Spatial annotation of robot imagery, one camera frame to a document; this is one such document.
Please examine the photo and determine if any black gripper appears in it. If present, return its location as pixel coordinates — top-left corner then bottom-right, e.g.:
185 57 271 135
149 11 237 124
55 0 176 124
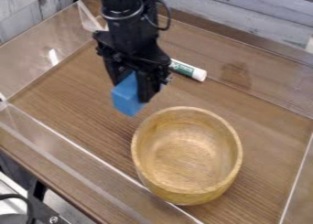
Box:
93 11 172 103

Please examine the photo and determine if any blue rectangular block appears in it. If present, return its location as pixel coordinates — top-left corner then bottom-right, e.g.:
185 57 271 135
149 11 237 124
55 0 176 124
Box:
112 73 146 116

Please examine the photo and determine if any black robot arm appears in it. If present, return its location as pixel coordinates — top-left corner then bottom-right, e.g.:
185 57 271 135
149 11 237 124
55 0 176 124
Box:
93 0 172 103

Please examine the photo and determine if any brown wooden bowl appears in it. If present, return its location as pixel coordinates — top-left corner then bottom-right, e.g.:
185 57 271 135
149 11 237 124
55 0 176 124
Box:
132 106 244 206

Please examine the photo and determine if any green white Expo marker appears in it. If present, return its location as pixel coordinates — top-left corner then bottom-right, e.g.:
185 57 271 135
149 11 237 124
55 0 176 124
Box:
170 59 207 82

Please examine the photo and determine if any clear acrylic corner bracket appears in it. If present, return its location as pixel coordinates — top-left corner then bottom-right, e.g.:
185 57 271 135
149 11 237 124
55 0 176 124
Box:
78 1 109 32

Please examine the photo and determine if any black cable loop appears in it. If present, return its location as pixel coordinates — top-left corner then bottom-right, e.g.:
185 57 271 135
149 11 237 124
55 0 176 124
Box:
144 0 173 32

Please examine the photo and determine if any black equipment with cable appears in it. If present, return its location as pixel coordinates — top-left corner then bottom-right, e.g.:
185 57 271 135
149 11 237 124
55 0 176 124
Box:
0 194 71 224

